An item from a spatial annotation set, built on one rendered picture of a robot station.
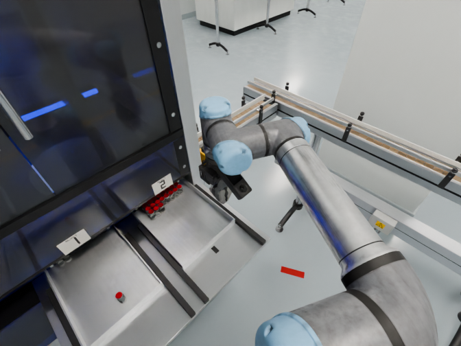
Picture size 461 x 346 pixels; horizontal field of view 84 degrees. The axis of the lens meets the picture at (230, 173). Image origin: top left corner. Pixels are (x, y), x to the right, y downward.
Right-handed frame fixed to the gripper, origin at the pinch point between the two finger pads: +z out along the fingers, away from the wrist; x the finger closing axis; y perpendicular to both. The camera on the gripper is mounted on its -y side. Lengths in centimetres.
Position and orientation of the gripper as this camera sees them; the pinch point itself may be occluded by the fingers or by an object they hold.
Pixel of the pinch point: (225, 201)
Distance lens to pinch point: 83.9
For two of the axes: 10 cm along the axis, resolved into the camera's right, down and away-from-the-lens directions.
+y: -7.1, -5.0, 5.0
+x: -7.0, 5.2, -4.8
